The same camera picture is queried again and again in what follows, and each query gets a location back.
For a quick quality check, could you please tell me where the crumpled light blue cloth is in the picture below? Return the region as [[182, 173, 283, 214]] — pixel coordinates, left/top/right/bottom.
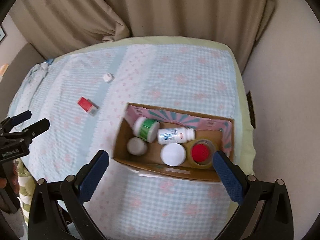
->
[[26, 59, 55, 87]]

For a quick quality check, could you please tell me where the white bottle with printed label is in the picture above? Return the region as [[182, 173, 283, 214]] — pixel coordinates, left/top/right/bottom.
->
[[157, 127, 195, 145]]

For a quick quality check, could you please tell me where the green and white quilt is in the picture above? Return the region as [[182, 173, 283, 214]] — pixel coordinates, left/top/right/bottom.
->
[[14, 164, 33, 222]]

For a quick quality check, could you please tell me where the small white jar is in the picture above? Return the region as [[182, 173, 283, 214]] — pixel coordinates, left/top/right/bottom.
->
[[127, 137, 148, 155]]

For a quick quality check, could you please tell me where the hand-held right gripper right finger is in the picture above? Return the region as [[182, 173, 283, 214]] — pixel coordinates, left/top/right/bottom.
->
[[212, 150, 294, 240]]

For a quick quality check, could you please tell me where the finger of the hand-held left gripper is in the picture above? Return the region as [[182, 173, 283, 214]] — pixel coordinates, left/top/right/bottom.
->
[[6, 110, 32, 128], [15, 118, 50, 143]]

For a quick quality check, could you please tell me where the grey padded headboard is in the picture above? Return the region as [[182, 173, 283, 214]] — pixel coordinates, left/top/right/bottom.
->
[[0, 42, 48, 87]]

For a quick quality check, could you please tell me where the beige curtain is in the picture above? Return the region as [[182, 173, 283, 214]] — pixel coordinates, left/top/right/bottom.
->
[[96, 0, 275, 68], [20, 0, 130, 60]]

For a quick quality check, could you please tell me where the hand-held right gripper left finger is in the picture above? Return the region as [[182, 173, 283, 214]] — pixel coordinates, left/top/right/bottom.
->
[[27, 150, 110, 240]]

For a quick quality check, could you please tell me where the white jar with green label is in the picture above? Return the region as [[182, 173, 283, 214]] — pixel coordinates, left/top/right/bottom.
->
[[132, 116, 160, 143]]

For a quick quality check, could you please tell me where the cardboard box with pink lining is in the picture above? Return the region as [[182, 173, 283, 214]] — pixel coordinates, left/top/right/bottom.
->
[[112, 102, 235, 182]]

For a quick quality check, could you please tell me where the light green bed sheet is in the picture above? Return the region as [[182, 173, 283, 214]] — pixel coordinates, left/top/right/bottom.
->
[[54, 35, 256, 215]]

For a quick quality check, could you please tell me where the red and white carton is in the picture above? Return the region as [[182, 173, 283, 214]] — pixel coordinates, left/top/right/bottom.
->
[[77, 96, 99, 117]]

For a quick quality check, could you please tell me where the wide white jar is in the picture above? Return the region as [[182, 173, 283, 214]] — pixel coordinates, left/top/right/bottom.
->
[[160, 142, 187, 167]]

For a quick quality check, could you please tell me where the jar with red lid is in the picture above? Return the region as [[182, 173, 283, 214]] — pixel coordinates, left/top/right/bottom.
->
[[191, 144, 211, 163]]

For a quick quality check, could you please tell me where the light blue checked blanket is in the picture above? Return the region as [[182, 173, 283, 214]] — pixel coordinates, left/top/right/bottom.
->
[[10, 44, 244, 240]]

